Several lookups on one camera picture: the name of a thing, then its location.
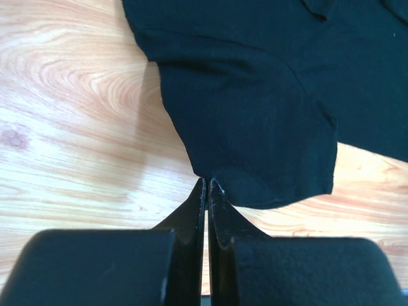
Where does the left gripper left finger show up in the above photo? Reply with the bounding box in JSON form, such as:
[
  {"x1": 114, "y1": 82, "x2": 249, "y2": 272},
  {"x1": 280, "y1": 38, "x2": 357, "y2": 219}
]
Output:
[{"x1": 154, "y1": 178, "x2": 207, "y2": 305}]

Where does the black t-shirt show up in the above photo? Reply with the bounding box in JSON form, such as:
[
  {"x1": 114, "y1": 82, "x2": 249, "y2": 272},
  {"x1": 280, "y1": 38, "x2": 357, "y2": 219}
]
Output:
[{"x1": 123, "y1": 1, "x2": 407, "y2": 209}]

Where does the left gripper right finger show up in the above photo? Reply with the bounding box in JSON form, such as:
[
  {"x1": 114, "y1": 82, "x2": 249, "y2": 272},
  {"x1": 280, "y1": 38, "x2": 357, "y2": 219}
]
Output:
[{"x1": 208, "y1": 179, "x2": 270, "y2": 305}]

